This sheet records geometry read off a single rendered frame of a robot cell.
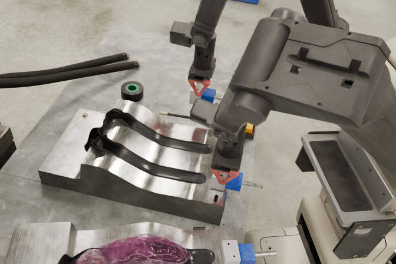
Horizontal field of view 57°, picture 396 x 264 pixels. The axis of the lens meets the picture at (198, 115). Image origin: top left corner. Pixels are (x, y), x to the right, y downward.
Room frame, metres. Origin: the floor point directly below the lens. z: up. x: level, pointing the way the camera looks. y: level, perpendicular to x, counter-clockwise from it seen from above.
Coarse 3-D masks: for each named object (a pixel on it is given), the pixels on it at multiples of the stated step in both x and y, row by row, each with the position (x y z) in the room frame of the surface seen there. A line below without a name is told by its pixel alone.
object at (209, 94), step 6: (198, 84) 0.91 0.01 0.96; (192, 90) 0.88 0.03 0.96; (198, 90) 0.88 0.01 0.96; (210, 90) 0.90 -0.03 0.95; (192, 96) 0.87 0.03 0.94; (204, 96) 0.87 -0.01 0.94; (210, 96) 0.87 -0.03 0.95; (216, 96) 0.89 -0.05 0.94; (222, 96) 0.89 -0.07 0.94; (192, 102) 0.87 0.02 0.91; (210, 102) 0.87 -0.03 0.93
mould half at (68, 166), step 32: (128, 128) 0.70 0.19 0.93; (160, 128) 0.76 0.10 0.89; (192, 128) 0.78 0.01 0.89; (64, 160) 0.61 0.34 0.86; (96, 160) 0.57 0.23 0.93; (160, 160) 0.64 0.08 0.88; (192, 160) 0.66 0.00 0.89; (96, 192) 0.56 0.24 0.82; (128, 192) 0.55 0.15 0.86; (160, 192) 0.54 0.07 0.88; (192, 192) 0.55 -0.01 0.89
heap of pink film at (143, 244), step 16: (128, 240) 0.38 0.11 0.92; (144, 240) 0.38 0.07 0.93; (160, 240) 0.40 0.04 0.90; (80, 256) 0.35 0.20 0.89; (96, 256) 0.35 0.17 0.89; (112, 256) 0.35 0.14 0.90; (128, 256) 0.35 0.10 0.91; (144, 256) 0.36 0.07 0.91; (160, 256) 0.37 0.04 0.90; (176, 256) 0.38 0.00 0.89
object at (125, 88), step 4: (124, 84) 1.01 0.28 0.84; (128, 84) 1.01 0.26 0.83; (132, 84) 1.01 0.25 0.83; (136, 84) 1.02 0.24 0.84; (140, 84) 1.02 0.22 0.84; (124, 88) 0.98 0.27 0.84; (128, 88) 1.00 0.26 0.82; (132, 88) 1.01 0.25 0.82; (136, 88) 0.99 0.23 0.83; (140, 88) 1.00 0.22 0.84; (124, 92) 0.97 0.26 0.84; (128, 92) 0.97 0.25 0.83; (132, 92) 0.97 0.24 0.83; (136, 92) 0.97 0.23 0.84; (140, 92) 0.98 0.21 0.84; (124, 96) 0.96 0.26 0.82; (128, 96) 0.96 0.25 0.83; (132, 96) 0.96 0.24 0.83; (136, 96) 0.96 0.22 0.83; (140, 96) 0.97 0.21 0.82; (128, 100) 0.96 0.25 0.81; (132, 100) 0.96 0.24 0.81; (136, 100) 0.96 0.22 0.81
